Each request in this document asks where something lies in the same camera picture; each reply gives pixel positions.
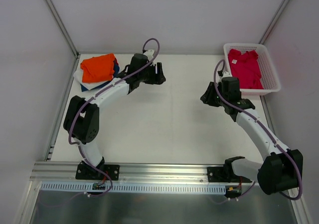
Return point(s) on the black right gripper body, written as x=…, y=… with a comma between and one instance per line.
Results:
x=212, y=97

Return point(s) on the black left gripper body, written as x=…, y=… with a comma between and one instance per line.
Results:
x=154, y=74

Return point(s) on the orange t-shirt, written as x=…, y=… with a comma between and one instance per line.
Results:
x=98, y=69

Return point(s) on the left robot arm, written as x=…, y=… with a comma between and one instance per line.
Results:
x=82, y=119

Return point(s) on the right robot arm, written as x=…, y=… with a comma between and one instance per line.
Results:
x=282, y=167

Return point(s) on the magenta t-shirt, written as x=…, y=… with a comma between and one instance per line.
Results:
x=245, y=67

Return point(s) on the white plastic basket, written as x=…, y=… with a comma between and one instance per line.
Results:
x=270, y=80

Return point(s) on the blue folded t-shirt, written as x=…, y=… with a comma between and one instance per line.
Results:
x=115, y=71

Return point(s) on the white folded t-shirt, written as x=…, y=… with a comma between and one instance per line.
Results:
x=78, y=74

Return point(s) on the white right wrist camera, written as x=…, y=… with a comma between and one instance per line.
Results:
x=224, y=74

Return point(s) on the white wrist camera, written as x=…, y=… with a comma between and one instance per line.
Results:
x=224, y=74
x=149, y=53

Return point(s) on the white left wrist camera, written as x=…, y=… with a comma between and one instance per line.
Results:
x=149, y=53

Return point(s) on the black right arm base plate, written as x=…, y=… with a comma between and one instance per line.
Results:
x=223, y=174

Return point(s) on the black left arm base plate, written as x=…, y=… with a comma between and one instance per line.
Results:
x=86, y=172

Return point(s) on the aluminium mounting rail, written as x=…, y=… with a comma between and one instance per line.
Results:
x=130, y=173

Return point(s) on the white slotted cable duct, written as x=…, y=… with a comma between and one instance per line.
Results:
x=133, y=188

